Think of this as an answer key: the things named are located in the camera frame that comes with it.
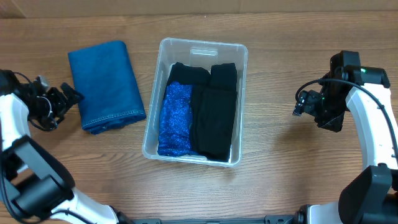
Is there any blue towel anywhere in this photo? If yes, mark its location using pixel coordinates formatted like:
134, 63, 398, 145
68, 40, 146, 134

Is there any blue sparkly fabric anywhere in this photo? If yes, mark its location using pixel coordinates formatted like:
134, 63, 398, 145
157, 82, 197, 157

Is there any small black cloth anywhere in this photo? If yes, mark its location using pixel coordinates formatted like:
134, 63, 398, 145
208, 63, 238, 91

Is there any large black cloth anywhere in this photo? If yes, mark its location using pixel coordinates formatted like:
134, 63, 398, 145
167, 62, 210, 86

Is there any clear plastic storage bin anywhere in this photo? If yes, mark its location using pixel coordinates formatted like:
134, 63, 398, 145
142, 37, 248, 167

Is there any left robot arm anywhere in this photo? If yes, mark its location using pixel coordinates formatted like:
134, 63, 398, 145
1, 70, 132, 224

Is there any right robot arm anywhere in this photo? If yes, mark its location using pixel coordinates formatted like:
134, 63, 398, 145
291, 50, 397, 223

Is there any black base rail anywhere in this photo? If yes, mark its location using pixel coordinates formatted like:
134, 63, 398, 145
131, 215, 294, 224

